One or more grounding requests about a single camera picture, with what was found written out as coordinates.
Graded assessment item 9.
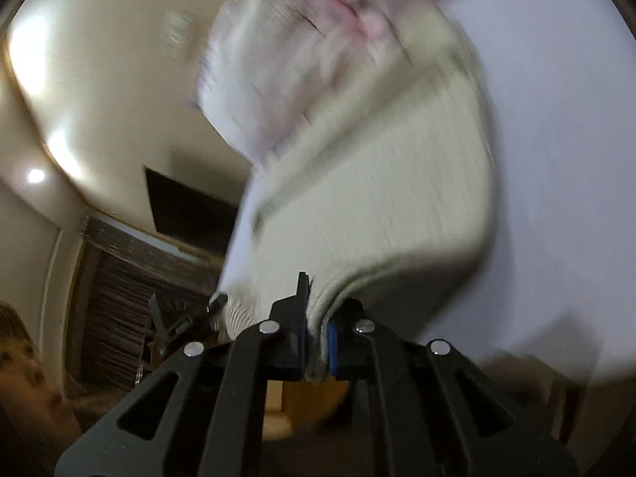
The cream cable knit sweater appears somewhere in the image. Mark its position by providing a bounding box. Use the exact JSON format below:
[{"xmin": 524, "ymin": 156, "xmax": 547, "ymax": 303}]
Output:
[{"xmin": 218, "ymin": 6, "xmax": 496, "ymax": 379}]

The dark window with blinds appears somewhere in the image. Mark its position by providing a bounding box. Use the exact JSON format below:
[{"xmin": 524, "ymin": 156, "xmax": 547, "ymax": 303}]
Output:
[{"xmin": 73, "ymin": 166, "xmax": 240, "ymax": 393}]

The person's face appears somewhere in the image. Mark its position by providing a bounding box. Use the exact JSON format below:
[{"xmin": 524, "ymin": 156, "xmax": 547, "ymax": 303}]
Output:
[{"xmin": 1, "ymin": 302, "xmax": 82, "ymax": 475}]

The white bed sheet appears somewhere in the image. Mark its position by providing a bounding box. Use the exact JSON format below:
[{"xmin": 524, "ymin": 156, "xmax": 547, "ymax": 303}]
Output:
[{"xmin": 357, "ymin": 0, "xmax": 635, "ymax": 383}]

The pink patterned pillow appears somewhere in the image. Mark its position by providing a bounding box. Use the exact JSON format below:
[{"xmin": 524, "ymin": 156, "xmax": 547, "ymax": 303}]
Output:
[{"xmin": 196, "ymin": 0, "xmax": 419, "ymax": 166}]

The white wall switch plate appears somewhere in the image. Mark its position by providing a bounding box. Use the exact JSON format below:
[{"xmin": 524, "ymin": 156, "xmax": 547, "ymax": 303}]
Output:
[{"xmin": 162, "ymin": 11, "xmax": 194, "ymax": 54}]

